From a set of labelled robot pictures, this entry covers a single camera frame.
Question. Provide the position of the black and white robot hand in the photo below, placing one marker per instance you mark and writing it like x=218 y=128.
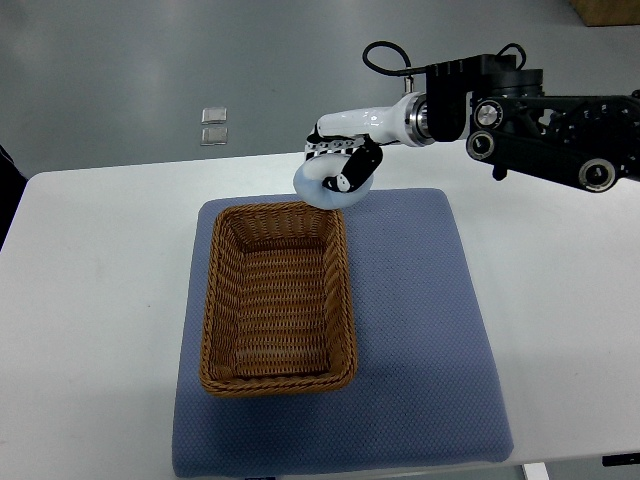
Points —
x=362 y=133

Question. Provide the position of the light blue round toy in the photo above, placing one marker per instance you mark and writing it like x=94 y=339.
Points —
x=308 y=180

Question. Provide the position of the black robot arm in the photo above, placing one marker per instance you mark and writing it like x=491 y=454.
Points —
x=584 y=142

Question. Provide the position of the brown wicker basket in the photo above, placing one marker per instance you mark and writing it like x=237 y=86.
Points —
x=278 y=315

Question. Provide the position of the upper metal floor plate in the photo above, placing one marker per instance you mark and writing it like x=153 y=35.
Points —
x=214 y=115

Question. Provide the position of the cardboard box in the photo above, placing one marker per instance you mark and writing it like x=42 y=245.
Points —
x=604 y=13

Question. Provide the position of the blue quilted mat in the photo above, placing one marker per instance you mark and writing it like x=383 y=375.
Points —
x=426 y=391

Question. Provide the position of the black object at left edge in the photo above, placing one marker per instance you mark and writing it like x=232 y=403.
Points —
x=12 y=183

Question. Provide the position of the white table leg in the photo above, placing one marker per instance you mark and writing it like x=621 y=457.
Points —
x=535 y=471

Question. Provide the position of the black table bracket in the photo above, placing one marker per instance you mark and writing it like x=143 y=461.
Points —
x=621 y=460

